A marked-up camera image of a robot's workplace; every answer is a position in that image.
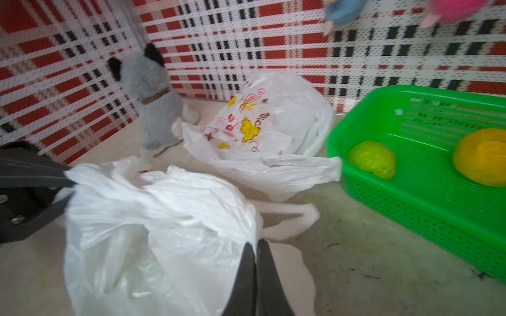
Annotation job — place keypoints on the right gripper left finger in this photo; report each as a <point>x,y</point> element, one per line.
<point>242,300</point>

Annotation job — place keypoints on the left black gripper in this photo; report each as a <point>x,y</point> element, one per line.
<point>26,200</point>

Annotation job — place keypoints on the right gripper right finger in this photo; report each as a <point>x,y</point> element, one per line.
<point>270,298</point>

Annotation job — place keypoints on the plain white plastic bag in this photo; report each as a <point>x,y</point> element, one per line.
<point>142,242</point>

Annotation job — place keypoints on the printed white plastic bag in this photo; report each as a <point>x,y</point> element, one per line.
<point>268,137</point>

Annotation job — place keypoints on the green apple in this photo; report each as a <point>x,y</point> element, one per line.
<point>374,158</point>

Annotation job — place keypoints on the yellow apple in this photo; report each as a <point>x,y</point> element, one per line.
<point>480,157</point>

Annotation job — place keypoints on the grey plush dog toy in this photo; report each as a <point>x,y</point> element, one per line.
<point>143,76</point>

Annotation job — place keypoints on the green plastic basket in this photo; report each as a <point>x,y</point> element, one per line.
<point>427,196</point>

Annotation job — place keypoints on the blue-dressed hanging doll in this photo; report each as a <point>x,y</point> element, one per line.
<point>340,13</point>

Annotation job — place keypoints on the pink-dressed hanging doll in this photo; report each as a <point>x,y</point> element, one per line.
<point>450,11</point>

